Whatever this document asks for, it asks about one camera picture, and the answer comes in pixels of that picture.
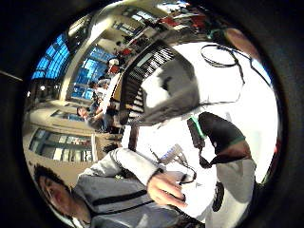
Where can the the person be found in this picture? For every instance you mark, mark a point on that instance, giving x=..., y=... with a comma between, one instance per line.
x=120, y=198

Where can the open black laptop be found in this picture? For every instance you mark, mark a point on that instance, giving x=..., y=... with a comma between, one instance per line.
x=158, y=85

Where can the brown rounded object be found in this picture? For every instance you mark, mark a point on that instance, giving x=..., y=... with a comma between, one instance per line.
x=242, y=42

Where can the red chair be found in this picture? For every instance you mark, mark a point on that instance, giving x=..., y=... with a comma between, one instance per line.
x=199, y=21
x=167, y=21

